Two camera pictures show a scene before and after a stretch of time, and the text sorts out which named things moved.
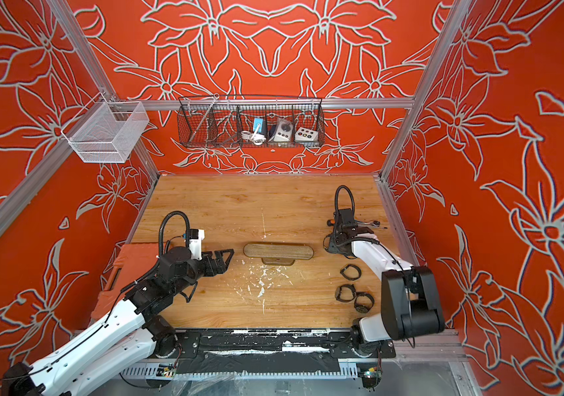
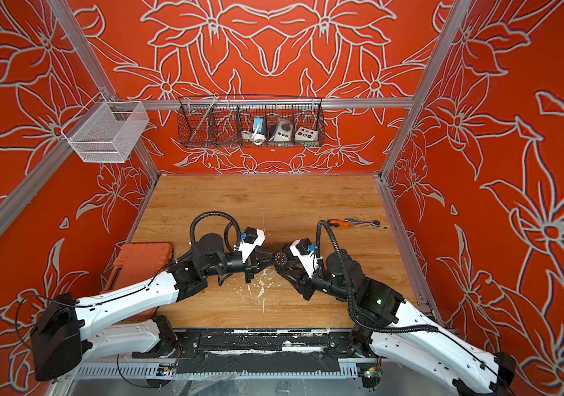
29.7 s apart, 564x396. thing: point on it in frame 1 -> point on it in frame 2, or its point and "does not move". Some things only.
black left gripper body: (199, 269) -> (233, 265)
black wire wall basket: (251, 123) does not move
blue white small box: (258, 122) does not move
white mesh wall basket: (105, 131) does not move
